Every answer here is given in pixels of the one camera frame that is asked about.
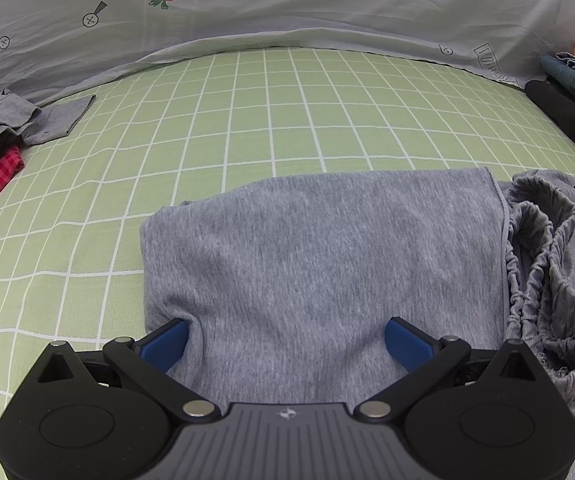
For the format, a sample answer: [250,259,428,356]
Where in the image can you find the light grey sweatpants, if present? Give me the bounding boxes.
[138,167,575,480]

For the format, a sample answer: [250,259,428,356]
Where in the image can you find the green checked mat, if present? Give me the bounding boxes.
[0,49,575,478]

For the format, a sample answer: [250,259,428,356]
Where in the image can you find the dark grey shirt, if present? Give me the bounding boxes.
[0,89,95,148]

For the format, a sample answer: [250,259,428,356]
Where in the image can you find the grey carrot print sheet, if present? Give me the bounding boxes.
[0,0,575,103]

